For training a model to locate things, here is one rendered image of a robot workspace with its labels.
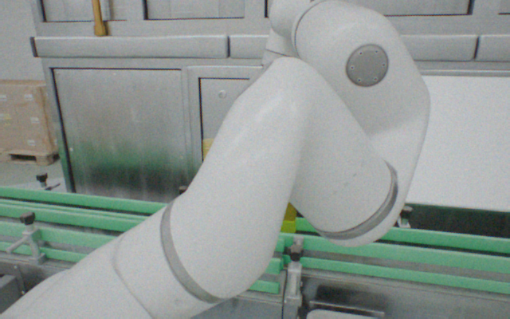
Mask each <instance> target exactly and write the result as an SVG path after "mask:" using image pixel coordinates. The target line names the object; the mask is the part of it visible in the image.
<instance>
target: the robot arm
mask: <svg viewBox="0 0 510 319"><path fill-rule="evenodd" d="M269 22H271V30H270V33H269V38H268V41H267V45H266V48H265V53H264V56H263V59H262V63H261V67H263V68H262V69H261V70H259V71H258V72H257V73H256V74H255V75H254V76H253V77H252V78H251V79H250V80H249V82H248V83H247V84H246V85H245V87H244V88H243V89H242V90H241V92H240V93H238V95H237V99H236V100H235V102H234V103H233V106H232V108H231V109H230V111H229V113H228V115H227V117H226V118H225V120H224V122H223V124H222V126H221V128H220V130H219V132H218V134H217V136H216V138H215V140H214V142H213V144H212V146H211V148H210V150H209V152H208V154H207V156H206V158H205V160H204V162H203V164H202V166H201V168H200V170H199V172H198V174H197V175H196V177H195V178H194V180H193V182H192V184H191V185H190V186H189V188H188V189H187V191H186V192H185V193H183V194H182V195H180V196H179V197H178V198H177V199H175V200H173V201H172V202H171V203H170V204H168V205H167V206H165V207H164V208H163V209H162V210H160V211H158V212H157V213H155V214H154V215H152V216H151V217H150V218H148V219H145V220H143V221H142V222H141V223H140V224H138V225H137V226H134V227H132V228H131V229H130V230H128V231H127V232H125V233H123V234H122V235H120V236H119V237H117V238H115V239H113V240H111V241H110V242H108V243H106V244H104V245H103V246H101V247H99V248H98V249H96V250H94V251H93V252H92V253H91V254H89V255H88V256H87V257H86V258H84V259H83V260H82V261H80V262H78V263H77V264H76V265H75V266H74V267H72V268H71V269H68V270H63V271H61V272H59V273H57V274H54V275H53V276H51V277H49V278H47V279H45V280H44V281H43V282H41V283H39V284H38V285H37V286H35V287H34V288H32V290H30V291H29V292H28V293H27V294H26V295H25V296H24V297H22V298H21V299H20V300H19V301H16V302H15V303H14V304H13V305H12V306H11V307H9V308H8V309H7V310H6V311H5V312H3V313H2V314H1V315H0V319H187V318H189V317H192V316H194V315H195V314H197V313H201V312H203V311H205V310H207V309H209V308H211V307H213V306H215V305H217V304H219V303H222V302H224V301H226V300H228V299H230V298H232V297H235V296H237V295H238V294H240V293H243V292H245V291H246V290H247V289H248V288H249V287H250V286H251V285H252V284H253V283H254V282H255V281H256V280H257V279H258V278H259V277H260V276H261V275H262V274H263V273H264V271H265V269H267V267H268V265H269V263H270V261H271V259H272V256H273V253H274V250H275V249H276V245H277V241H278V238H279V234H280V231H281V225H282V222H283V219H284V214H285V212H286V208H287V206H288V202H290V203H291V204H292V205H293V206H294V207H295V208H296V209H297V210H298V211H299V212H300V213H301V214H302V215H303V216H304V217H305V218H306V219H307V220H308V222H309V223H310V225H311V226H312V227H313V228H314V229H315V230H316V231H317V232H318V233H319V234H320V235H321V236H322V237H323V238H325V239H326V240H328V241H329V242H331V243H333V244H336V245H338V246H361V245H365V244H368V243H370V242H373V241H375V240H377V239H379V238H381V237H382V236H383V235H384V234H385V233H386V232H387V231H388V230H389V229H390V228H391V227H392V226H393V225H394V223H395V221H396V219H397V217H398V215H399V213H400V211H401V209H402V207H403V205H404V202H405V200H406V197H407V195H408V192H409V189H410V185H411V182H412V179H413V177H414V172H415V169H416V167H417V164H418V159H419V156H420V154H421V151H422V147H423V144H424V141H425V138H426V133H427V129H428V125H429V121H430V112H431V97H430V91H429V90H428V88H427V86H426V83H425V82H424V80H423V78H422V75H421V74H420V73H419V71H418V68H417V66H416V65H415V63H414V61H413V59H412V57H411V56H410V54H409V52H408V50H407V48H406V46H405V44H404V43H403V41H402V39H401V38H400V36H399V34H398V32H397V31H396V29H395V28H394V27H393V26H392V25H391V23H390V22H389V21H388V20H387V19H386V18H385V17H383V16H382V15H381V14H379V13H378V12H376V11H373V10H370V9H368V8H365V7H361V6H357V5H354V4H350V3H346V2H343V1H341V0H273V4H272V5H271V9H270V14H269Z"/></svg>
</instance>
